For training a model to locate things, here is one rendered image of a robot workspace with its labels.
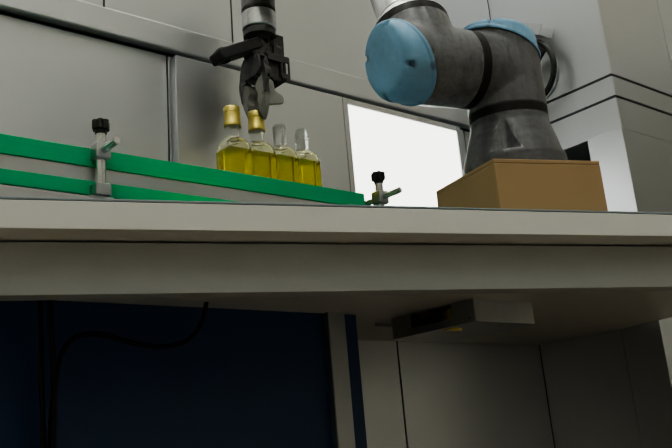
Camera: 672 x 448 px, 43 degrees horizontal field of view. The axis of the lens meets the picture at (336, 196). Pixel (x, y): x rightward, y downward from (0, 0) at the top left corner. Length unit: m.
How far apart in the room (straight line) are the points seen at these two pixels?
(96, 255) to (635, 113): 1.80
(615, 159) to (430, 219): 1.38
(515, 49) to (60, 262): 0.70
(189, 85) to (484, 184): 0.89
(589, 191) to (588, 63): 1.32
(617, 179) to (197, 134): 1.14
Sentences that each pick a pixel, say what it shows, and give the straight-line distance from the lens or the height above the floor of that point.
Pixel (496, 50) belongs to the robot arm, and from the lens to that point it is 1.25.
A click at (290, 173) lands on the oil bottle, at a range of 1.75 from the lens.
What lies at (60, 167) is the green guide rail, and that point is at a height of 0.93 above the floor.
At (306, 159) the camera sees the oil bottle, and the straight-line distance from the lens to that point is 1.79.
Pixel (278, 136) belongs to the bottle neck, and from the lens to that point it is 1.79.
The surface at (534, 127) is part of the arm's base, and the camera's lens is 1.23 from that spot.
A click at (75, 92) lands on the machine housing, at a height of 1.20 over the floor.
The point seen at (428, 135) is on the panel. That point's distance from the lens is 2.32.
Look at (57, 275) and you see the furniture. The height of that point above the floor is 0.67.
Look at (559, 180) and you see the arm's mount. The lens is 1.19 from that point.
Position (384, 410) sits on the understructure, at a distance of 2.03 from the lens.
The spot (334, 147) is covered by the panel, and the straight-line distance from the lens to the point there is 2.06.
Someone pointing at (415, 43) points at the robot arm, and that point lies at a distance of 1.17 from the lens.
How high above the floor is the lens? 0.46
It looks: 17 degrees up
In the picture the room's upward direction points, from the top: 5 degrees counter-clockwise
